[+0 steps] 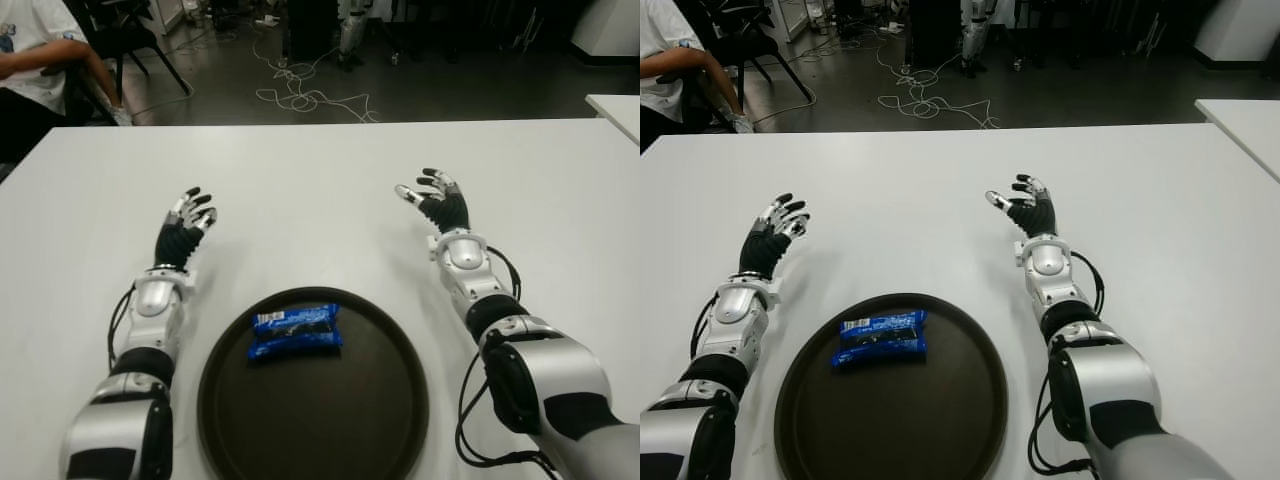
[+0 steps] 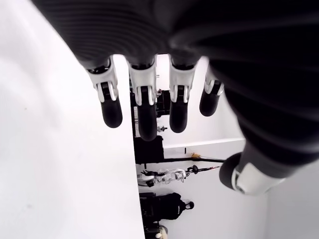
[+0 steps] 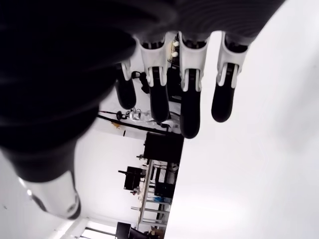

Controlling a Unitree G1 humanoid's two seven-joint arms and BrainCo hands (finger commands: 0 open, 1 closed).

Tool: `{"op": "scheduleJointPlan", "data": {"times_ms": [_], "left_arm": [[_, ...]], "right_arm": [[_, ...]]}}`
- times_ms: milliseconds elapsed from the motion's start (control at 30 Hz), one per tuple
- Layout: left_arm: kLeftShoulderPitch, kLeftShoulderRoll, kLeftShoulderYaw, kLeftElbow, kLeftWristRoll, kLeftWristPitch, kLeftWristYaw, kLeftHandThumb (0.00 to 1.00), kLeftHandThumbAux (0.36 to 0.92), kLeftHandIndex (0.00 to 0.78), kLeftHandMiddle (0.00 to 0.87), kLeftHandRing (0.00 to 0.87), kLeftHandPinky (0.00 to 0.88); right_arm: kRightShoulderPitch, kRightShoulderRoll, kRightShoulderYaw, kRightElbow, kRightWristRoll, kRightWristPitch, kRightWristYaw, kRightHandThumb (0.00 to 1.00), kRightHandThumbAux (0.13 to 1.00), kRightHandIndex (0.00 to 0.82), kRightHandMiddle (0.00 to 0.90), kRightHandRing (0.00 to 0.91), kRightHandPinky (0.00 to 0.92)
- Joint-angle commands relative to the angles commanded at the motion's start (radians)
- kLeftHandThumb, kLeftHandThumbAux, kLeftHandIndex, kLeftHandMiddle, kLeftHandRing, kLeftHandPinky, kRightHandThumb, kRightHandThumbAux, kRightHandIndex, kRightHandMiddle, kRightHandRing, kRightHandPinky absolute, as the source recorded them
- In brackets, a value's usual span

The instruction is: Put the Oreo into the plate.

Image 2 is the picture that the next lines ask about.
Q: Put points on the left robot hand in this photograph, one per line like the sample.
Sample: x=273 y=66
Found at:
x=224 y=49

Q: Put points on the black gantry beam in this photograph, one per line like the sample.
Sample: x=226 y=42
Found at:
x=179 y=158

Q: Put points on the black tall cabinet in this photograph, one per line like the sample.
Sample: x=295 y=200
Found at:
x=149 y=152

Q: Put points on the black backpack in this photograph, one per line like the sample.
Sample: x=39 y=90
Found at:
x=169 y=206

